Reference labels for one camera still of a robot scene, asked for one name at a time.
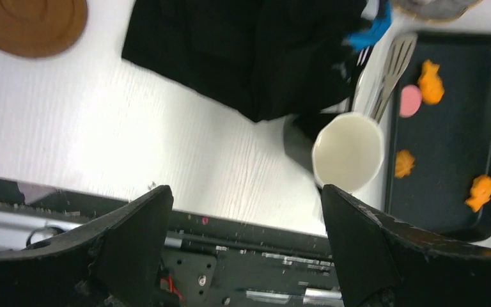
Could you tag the black cloth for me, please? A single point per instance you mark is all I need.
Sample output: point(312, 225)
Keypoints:
point(265, 59)

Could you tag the three-tier glass cake stand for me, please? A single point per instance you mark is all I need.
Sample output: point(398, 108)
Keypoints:
point(435, 10)

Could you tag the brown round saucer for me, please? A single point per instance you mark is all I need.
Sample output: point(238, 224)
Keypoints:
point(40, 29)

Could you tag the metal serving tongs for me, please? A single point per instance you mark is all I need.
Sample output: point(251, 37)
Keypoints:
point(398, 58)

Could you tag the pink round cookie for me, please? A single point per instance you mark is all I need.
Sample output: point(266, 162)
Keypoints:
point(410, 101)

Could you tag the orange fish cookie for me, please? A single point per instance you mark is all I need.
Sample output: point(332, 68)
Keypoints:
point(430, 84)
point(480, 193)

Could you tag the orange flower cookie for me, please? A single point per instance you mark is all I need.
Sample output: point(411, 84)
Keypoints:
point(403, 164)

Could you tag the blue patterned item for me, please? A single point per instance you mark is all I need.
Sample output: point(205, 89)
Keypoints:
point(379, 13)

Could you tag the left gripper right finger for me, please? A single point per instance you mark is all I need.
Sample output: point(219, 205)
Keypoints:
point(383, 261)

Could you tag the black mug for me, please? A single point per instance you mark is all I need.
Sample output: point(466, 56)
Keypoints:
point(342, 149)

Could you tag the black serving tray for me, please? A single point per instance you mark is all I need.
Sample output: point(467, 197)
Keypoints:
point(450, 141)

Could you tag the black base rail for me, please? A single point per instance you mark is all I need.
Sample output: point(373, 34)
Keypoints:
point(206, 261)

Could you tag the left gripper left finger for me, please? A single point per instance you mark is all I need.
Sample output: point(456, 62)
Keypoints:
point(113, 260)

